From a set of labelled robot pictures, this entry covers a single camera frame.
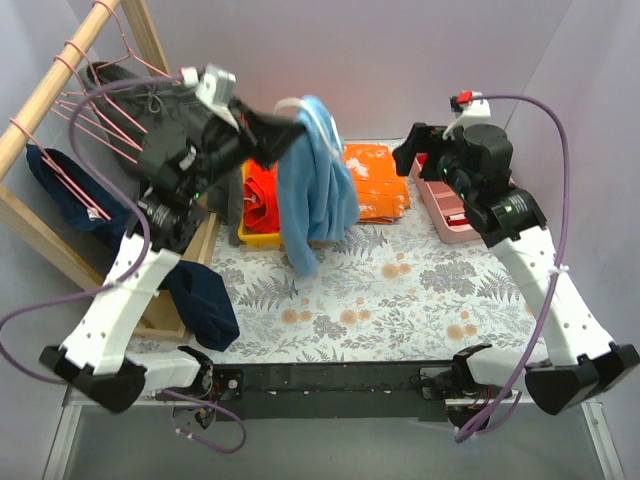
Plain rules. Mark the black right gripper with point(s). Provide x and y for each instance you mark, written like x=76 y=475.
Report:
x=430 y=148

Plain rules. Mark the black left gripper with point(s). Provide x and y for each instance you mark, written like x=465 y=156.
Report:
x=245 y=126

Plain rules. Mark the orange bleached denim shorts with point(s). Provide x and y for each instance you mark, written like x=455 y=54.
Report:
x=383 y=196

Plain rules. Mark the light blue shorts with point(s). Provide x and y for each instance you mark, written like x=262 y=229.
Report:
x=316 y=195

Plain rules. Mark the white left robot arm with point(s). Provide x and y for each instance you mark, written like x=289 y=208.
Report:
x=93 y=357

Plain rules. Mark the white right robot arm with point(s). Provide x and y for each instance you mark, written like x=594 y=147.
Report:
x=583 y=360

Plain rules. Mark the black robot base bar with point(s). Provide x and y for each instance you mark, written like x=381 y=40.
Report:
x=355 y=390

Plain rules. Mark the bright orange shorts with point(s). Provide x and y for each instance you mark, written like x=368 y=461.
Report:
x=261 y=213

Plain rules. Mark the grey sweat shorts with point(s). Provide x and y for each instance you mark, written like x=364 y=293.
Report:
x=151 y=105

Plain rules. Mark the navy blue shorts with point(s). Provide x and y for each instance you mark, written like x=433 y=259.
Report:
x=191 y=294

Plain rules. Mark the pink compartment organizer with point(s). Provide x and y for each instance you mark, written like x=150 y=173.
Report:
x=440 y=202

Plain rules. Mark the red white item in organizer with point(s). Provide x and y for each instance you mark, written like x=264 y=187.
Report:
x=457 y=220

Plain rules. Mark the yellow plastic tray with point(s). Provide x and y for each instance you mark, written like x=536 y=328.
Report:
x=253 y=239

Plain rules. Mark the floral table mat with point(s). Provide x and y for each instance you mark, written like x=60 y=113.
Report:
x=386 y=292

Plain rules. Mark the wooden clothes rack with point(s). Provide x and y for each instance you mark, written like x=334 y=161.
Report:
x=19 y=217

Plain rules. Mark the pink wire hanger with grey shorts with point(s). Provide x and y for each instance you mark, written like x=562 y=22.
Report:
x=125 y=55

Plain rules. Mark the pink wire hanger with navy shorts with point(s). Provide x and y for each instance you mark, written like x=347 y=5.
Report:
x=79 y=197

